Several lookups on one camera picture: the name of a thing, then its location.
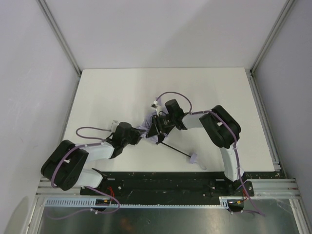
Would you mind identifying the lavender folding umbrella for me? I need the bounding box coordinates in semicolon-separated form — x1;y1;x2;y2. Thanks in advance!
138;111;207;170

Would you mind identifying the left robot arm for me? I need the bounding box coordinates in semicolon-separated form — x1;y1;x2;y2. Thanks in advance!
40;122;145;191

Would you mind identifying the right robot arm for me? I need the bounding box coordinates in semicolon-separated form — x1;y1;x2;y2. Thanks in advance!
145;99;244;195

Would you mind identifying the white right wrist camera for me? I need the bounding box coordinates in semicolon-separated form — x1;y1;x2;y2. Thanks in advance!
151;100;162;115

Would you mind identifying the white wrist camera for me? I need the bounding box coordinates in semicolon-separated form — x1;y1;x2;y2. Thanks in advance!
111;120;119;133
151;100;162;115

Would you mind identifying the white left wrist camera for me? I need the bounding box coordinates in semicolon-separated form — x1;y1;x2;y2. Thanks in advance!
111;120;119;133

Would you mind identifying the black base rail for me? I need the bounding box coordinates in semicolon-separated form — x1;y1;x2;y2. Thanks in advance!
80;171;255;205

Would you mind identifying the grey slotted cable duct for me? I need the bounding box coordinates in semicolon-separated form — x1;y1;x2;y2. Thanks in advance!
44;197;235;209

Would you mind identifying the left aluminium frame post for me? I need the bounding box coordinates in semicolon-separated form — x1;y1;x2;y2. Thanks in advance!
36;0;82;77

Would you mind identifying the aluminium frame post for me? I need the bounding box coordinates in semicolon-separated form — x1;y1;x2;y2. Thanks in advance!
36;0;82;77
250;0;297;75

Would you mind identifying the right aluminium frame post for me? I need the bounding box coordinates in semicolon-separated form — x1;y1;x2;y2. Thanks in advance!
250;0;297;75

